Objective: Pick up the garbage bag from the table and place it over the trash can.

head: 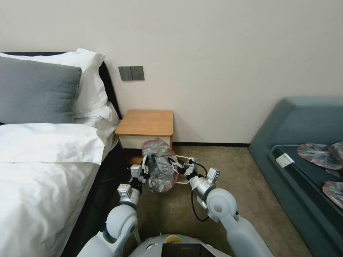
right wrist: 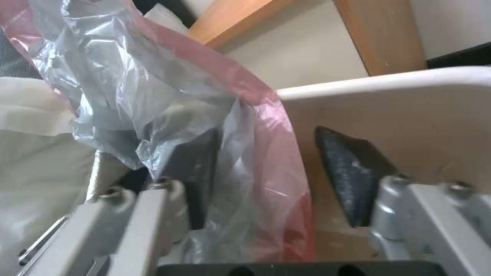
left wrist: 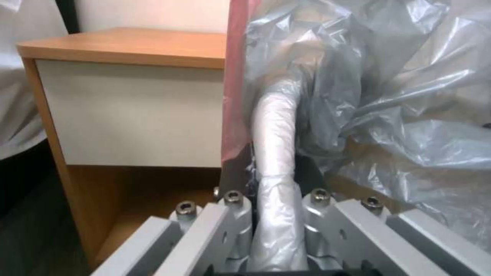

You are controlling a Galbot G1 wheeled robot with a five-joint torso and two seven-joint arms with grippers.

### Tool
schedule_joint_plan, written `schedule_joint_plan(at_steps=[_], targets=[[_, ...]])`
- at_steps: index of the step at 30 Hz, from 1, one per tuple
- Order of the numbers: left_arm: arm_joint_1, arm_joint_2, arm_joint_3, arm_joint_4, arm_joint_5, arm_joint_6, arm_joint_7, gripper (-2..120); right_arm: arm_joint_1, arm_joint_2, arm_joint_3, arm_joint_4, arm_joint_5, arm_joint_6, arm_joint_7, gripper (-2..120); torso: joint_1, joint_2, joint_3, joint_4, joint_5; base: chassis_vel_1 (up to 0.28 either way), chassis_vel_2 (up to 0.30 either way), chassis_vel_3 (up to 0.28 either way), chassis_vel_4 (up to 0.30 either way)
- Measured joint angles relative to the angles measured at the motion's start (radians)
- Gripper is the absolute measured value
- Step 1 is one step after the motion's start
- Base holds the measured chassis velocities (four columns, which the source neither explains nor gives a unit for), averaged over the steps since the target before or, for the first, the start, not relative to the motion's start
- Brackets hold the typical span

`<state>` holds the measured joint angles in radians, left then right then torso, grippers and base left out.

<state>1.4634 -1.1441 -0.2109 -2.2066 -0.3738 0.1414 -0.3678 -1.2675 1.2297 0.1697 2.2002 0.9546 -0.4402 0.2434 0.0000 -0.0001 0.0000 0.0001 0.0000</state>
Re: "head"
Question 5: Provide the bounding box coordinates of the crumpled grey garbage bag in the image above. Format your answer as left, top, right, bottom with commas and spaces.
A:
296, 143, 332, 164
322, 180, 343, 207
323, 142, 343, 172

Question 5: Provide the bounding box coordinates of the teal upholstered sofa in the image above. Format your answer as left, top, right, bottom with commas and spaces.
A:
247, 97, 343, 257

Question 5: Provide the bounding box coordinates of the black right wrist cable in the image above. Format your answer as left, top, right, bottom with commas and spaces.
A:
190, 160, 213, 222

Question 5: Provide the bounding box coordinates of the black bed headboard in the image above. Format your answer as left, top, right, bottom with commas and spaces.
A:
0, 51, 123, 120

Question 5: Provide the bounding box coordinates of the white trash can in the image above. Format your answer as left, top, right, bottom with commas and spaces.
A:
173, 154, 189, 186

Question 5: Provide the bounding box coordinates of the grey wall switch panel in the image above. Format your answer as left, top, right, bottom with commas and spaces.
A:
118, 65, 145, 81

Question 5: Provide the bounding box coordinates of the wooden nightstand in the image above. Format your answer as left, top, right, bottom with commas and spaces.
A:
115, 109, 174, 164

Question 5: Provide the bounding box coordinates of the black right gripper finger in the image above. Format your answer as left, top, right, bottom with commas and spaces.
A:
171, 166, 189, 177
167, 158, 189, 168

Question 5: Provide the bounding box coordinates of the grey plastic garbage bag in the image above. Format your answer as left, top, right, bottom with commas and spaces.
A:
141, 137, 179, 194

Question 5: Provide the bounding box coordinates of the black bed base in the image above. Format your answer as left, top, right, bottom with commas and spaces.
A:
61, 139, 134, 257

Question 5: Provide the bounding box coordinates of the grey pillow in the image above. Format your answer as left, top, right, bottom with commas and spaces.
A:
0, 56, 82, 125

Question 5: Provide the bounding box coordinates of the white robot front shell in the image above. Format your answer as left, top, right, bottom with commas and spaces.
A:
130, 234, 229, 257

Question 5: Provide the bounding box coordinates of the white pillow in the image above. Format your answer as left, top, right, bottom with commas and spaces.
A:
0, 48, 106, 119

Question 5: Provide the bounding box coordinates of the white duvet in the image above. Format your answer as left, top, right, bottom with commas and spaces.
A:
0, 122, 120, 257

